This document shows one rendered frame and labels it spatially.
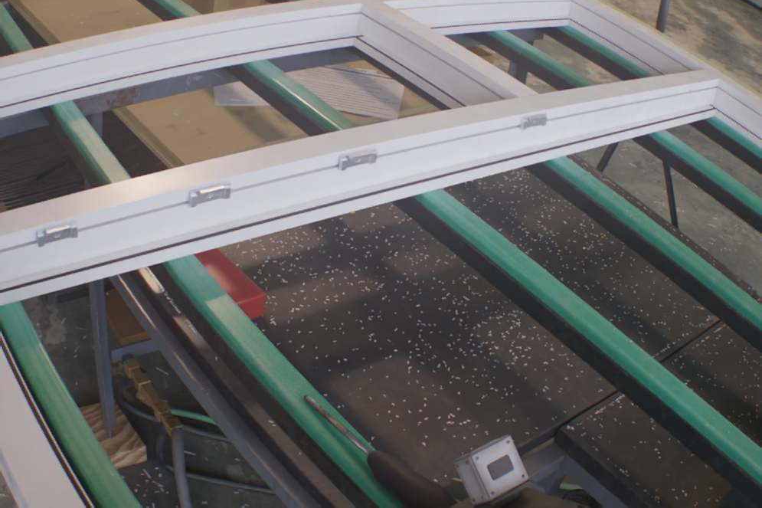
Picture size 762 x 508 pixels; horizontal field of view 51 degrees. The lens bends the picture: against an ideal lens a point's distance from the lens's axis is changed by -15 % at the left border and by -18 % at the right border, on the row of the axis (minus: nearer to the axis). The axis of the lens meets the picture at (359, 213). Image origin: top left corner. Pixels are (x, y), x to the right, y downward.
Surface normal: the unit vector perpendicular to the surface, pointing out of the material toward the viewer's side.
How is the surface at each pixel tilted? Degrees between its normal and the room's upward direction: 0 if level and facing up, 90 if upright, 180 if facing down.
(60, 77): 90
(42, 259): 90
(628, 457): 0
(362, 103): 0
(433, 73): 90
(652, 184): 0
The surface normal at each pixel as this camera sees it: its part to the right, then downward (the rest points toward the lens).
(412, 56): -0.80, 0.22
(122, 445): 0.14, -0.84
